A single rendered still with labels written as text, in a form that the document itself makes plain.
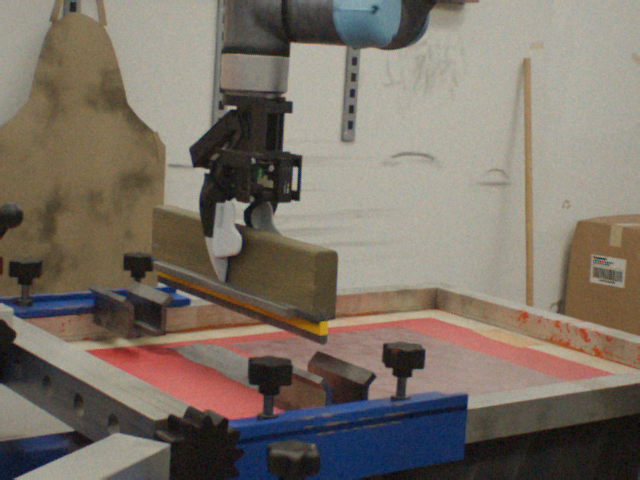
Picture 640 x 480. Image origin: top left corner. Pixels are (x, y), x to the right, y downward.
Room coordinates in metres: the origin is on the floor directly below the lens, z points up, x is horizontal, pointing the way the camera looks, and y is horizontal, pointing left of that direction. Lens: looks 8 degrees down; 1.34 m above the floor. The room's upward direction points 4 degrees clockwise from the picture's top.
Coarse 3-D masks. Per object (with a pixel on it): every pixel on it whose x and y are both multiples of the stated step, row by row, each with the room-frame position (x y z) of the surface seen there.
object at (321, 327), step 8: (160, 272) 1.58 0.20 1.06; (176, 280) 1.55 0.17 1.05; (184, 280) 1.54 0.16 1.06; (200, 288) 1.50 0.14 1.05; (216, 296) 1.47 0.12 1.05; (224, 296) 1.46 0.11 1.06; (240, 304) 1.43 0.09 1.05; (248, 304) 1.42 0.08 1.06; (264, 312) 1.39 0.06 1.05; (288, 320) 1.35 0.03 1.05; (296, 320) 1.34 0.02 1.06; (304, 320) 1.33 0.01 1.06; (304, 328) 1.33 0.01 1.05; (312, 328) 1.31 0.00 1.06; (320, 328) 1.30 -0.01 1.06
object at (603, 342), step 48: (384, 288) 1.93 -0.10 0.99; (432, 288) 1.97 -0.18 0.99; (96, 336) 1.63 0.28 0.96; (528, 336) 1.81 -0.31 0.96; (576, 336) 1.74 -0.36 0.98; (624, 336) 1.69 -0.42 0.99; (576, 384) 1.41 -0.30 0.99; (624, 384) 1.42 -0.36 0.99; (480, 432) 1.29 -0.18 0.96; (528, 432) 1.33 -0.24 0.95
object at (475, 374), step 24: (432, 360) 1.63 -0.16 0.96; (456, 360) 1.63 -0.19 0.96; (480, 360) 1.64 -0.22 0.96; (504, 360) 1.65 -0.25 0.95; (528, 360) 1.66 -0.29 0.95; (552, 360) 1.67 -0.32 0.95; (216, 384) 1.44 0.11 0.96; (240, 384) 1.45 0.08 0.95; (384, 384) 1.49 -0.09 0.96; (408, 384) 1.49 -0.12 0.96; (432, 384) 1.50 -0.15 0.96; (456, 384) 1.51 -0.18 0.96; (480, 384) 1.52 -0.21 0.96; (504, 384) 1.52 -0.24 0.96; (528, 384) 1.53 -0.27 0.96; (552, 384) 1.54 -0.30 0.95; (216, 408) 1.34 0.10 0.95; (240, 408) 1.35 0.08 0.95
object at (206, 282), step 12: (156, 264) 1.55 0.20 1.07; (168, 264) 1.54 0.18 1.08; (180, 276) 1.50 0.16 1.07; (192, 276) 1.47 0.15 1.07; (204, 276) 1.47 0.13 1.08; (204, 288) 1.45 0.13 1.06; (216, 288) 1.43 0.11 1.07; (228, 288) 1.41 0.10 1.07; (240, 288) 1.41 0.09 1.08; (240, 300) 1.39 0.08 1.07; (252, 300) 1.37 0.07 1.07; (264, 300) 1.35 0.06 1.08; (276, 312) 1.33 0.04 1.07; (288, 312) 1.32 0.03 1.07
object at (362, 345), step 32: (416, 320) 1.88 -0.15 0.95; (96, 352) 1.56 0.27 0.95; (128, 352) 1.57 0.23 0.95; (160, 352) 1.58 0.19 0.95; (256, 352) 1.61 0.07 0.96; (288, 352) 1.62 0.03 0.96; (352, 352) 1.64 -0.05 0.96; (448, 352) 1.68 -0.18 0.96; (480, 352) 1.69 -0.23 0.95; (160, 384) 1.43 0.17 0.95; (192, 384) 1.43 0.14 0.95
